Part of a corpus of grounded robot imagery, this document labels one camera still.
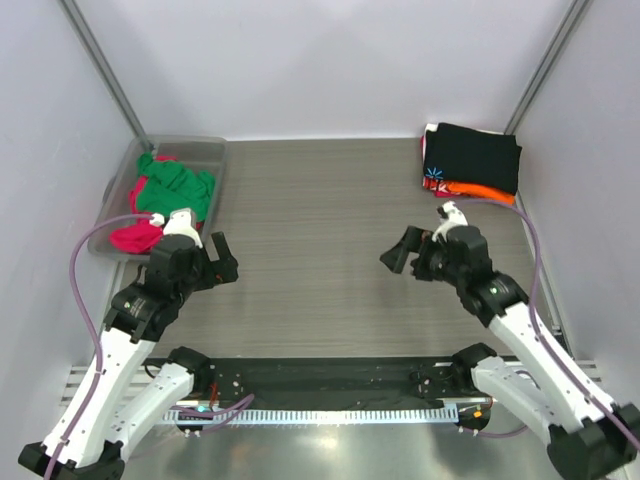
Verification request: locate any pink t-shirt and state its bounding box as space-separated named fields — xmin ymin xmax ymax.
xmin=109 ymin=156 xmax=177 ymax=255

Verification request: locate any orange folded t-shirt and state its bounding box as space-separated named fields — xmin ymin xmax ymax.
xmin=446 ymin=181 xmax=515 ymax=205

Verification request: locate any left aluminium frame post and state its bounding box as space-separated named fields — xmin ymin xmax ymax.
xmin=58 ymin=0 xmax=154 ymax=151

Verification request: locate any green t-shirt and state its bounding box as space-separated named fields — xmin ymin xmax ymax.
xmin=134 ymin=153 xmax=216 ymax=223

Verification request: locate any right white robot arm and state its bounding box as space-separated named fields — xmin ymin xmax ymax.
xmin=380 ymin=201 xmax=639 ymax=479

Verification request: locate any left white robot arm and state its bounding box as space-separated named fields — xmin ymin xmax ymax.
xmin=18 ymin=208 xmax=238 ymax=479

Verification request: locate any right aluminium frame post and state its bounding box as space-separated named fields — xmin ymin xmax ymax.
xmin=504 ymin=0 xmax=592 ymax=135

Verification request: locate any red white folded t-shirt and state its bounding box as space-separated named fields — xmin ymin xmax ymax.
xmin=419 ymin=124 xmax=505 ymax=199

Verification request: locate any aluminium extrusion rail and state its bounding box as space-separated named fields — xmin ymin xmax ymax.
xmin=59 ymin=367 xmax=152 ymax=407

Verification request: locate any clear plastic bin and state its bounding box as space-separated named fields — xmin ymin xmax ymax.
xmin=87 ymin=135 xmax=229 ymax=262

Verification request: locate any black t-shirt blue logo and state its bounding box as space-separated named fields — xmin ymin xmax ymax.
xmin=422 ymin=122 xmax=523 ymax=196

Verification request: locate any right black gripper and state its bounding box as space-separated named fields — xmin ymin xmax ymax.
xmin=380 ymin=225 xmax=466 ymax=288

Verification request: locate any slotted white cable duct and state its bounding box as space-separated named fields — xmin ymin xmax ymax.
xmin=159 ymin=405 xmax=459 ymax=426

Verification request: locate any aluminium frame post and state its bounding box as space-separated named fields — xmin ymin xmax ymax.
xmin=504 ymin=0 xmax=592 ymax=135
xmin=58 ymin=0 xmax=154 ymax=151

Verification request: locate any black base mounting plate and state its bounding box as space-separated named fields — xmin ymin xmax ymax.
xmin=144 ymin=355 xmax=501 ymax=401

